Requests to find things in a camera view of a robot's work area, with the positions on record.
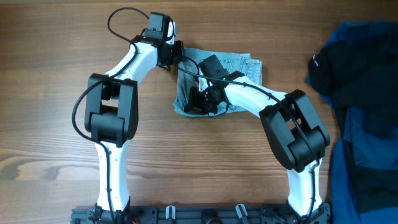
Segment dark blue garment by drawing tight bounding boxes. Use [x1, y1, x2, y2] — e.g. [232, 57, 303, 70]
[306, 21, 397, 223]

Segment light blue denim shorts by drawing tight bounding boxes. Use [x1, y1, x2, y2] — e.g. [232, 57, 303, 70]
[174, 48, 262, 117]

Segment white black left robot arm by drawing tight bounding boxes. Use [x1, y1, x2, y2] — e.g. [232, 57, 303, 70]
[85, 37, 183, 223]

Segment black garment with white print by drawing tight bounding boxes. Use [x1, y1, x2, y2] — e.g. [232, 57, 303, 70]
[308, 35, 397, 212]

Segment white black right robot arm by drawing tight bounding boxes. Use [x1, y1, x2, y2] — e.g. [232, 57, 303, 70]
[185, 72, 330, 223]

